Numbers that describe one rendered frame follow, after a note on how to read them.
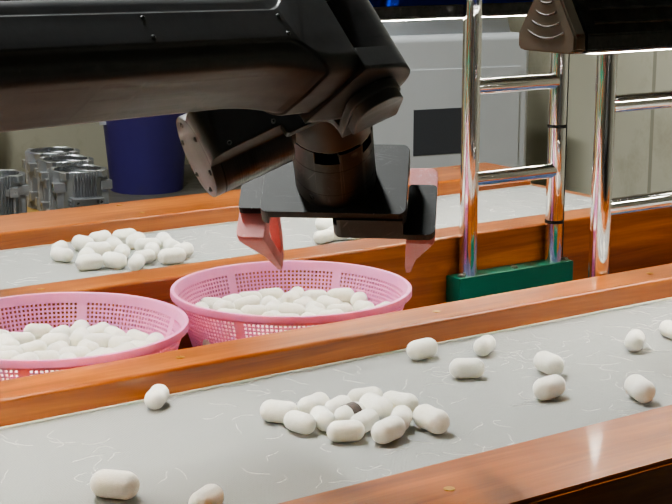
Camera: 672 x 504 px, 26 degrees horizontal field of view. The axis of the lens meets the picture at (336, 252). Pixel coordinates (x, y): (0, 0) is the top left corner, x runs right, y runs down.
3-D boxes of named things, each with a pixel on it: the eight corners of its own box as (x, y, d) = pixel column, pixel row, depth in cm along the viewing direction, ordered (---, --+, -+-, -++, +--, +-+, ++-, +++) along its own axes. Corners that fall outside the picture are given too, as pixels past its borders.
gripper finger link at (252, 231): (342, 300, 108) (333, 220, 101) (247, 298, 109) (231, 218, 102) (348, 229, 112) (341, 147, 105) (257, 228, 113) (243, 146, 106)
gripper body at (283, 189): (406, 231, 101) (403, 160, 96) (261, 228, 103) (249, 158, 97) (410, 161, 105) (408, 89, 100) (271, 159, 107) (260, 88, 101)
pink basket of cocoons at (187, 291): (460, 378, 159) (461, 294, 157) (250, 422, 145) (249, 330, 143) (324, 325, 181) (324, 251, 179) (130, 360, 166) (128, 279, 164)
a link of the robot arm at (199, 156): (410, 88, 87) (341, -29, 89) (241, 167, 84) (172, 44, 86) (377, 161, 98) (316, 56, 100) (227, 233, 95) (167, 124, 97)
